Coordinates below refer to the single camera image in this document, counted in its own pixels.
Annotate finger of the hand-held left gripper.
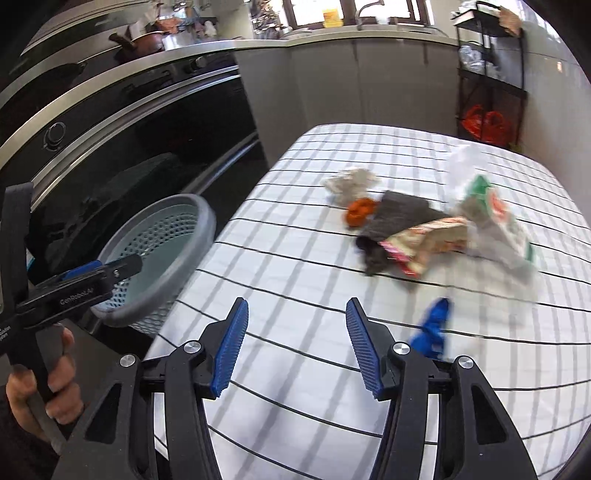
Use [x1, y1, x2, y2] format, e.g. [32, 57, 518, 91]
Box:
[99, 254, 143, 283]
[58, 260, 104, 283]

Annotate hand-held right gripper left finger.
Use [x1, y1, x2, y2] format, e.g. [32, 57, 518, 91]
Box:
[51, 298, 250, 480]

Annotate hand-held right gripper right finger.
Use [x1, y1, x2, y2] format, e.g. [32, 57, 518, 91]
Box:
[345, 298, 539, 480]

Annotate grey perforated plastic basket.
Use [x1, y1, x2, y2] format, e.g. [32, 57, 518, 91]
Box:
[90, 194, 217, 335]

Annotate blue wrapper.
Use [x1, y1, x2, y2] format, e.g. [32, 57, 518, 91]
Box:
[410, 298, 451, 358]

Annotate red patterned snack wrapper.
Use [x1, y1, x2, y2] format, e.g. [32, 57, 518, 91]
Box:
[379, 217, 469, 278]

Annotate dark grey sock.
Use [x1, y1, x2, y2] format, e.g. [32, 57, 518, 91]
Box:
[355, 191, 446, 277]

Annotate white plastic bag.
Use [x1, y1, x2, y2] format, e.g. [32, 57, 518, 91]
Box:
[466, 217, 539, 280]

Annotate green white carton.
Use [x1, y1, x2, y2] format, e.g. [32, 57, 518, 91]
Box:
[455, 175, 515, 232]

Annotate person's left hand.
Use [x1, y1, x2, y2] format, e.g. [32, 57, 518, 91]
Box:
[6, 325, 77, 438]

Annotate white checked tablecloth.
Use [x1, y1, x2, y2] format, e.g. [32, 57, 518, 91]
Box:
[148, 122, 587, 480]

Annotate built-in oven glass door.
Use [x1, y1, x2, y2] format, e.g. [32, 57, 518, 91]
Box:
[0, 46, 271, 333]

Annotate orange peel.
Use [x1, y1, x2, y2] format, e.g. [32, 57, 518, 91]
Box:
[346, 198, 378, 228]

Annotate crumpled white tissue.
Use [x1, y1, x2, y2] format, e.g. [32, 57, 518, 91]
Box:
[322, 168, 376, 204]

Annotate red plastic bag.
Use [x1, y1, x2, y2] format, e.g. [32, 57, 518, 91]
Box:
[464, 105, 511, 141]

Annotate grey kitchen cabinets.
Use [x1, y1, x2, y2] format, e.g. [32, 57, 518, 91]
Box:
[233, 39, 462, 153]

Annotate black metal rack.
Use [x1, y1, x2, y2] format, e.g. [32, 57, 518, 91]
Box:
[455, 2, 528, 148]

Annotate white bag on rack shelf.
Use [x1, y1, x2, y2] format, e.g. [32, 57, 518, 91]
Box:
[459, 44, 500, 78]

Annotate chrome faucet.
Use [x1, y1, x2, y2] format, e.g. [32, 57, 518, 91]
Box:
[358, 0, 386, 31]

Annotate window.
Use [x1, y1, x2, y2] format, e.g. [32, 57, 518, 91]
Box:
[281, 0, 444, 27]

